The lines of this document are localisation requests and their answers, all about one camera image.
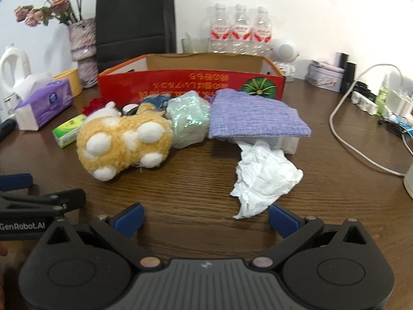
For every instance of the white tissue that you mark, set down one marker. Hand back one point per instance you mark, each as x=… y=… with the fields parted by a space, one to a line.
x=261 y=177

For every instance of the purple white vase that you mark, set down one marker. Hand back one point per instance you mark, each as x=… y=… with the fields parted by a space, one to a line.
x=84 y=48

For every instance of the purple knitted cloth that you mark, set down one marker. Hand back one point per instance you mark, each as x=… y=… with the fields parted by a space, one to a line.
x=255 y=116

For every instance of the yellow white plush toy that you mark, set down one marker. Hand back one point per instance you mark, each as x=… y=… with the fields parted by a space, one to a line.
x=116 y=142

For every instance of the black paper bag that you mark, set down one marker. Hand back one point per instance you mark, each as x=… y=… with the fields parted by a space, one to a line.
x=135 y=22

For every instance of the iridescent plastic bag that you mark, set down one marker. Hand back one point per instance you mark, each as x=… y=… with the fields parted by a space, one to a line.
x=187 y=116

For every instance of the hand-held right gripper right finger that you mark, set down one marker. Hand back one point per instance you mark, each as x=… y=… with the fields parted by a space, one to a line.
x=284 y=221

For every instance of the white detergent bottle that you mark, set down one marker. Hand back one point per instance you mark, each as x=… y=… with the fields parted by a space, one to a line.
x=13 y=71

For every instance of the red cardboard box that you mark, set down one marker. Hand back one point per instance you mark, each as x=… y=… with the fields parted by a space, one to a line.
x=193 y=77

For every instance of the white robot figure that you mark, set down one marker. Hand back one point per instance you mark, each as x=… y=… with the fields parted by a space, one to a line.
x=285 y=51

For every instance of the green tissue packet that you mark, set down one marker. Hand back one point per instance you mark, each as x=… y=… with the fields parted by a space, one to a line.
x=67 y=130

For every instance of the purple tissue pack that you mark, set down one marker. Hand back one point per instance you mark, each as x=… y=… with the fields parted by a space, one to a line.
x=48 y=103

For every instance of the small round case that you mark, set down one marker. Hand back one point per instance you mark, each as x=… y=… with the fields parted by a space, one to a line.
x=130 y=108

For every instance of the white tin box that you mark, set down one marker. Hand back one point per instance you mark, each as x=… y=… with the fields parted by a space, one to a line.
x=324 y=77

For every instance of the yellow tape roll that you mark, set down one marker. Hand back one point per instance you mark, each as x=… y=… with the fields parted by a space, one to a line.
x=72 y=80

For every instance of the black cosmetic tube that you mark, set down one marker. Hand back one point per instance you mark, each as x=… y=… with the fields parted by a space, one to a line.
x=342 y=59
x=350 y=76

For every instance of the blue fabric item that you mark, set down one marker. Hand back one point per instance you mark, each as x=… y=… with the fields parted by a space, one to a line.
x=158 y=100

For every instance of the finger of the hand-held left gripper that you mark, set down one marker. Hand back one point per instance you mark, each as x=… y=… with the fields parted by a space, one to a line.
x=16 y=182
x=55 y=200

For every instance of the green spray bottle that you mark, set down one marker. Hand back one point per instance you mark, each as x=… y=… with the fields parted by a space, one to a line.
x=383 y=97

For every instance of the black adapter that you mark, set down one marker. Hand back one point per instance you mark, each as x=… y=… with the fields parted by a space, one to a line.
x=364 y=90

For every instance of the clear glass cup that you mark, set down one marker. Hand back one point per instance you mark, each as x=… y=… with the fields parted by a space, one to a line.
x=195 y=45

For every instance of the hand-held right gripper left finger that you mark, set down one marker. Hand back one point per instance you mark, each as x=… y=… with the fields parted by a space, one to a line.
x=130 y=221

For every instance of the small white box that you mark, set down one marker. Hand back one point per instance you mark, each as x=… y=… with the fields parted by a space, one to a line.
x=288 y=144

